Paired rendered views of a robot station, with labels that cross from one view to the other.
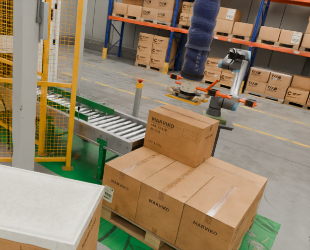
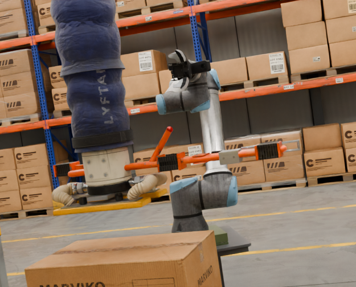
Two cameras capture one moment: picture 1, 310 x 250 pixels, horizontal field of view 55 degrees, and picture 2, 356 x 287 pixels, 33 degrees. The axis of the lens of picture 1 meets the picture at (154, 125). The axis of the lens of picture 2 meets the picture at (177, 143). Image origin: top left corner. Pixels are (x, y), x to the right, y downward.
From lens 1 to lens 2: 80 cm
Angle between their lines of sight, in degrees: 20
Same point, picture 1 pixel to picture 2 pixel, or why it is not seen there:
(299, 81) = (317, 136)
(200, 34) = (86, 34)
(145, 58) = (9, 199)
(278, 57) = (260, 109)
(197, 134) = (172, 279)
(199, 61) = (107, 98)
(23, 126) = not seen: outside the picture
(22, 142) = not seen: outside the picture
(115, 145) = not seen: outside the picture
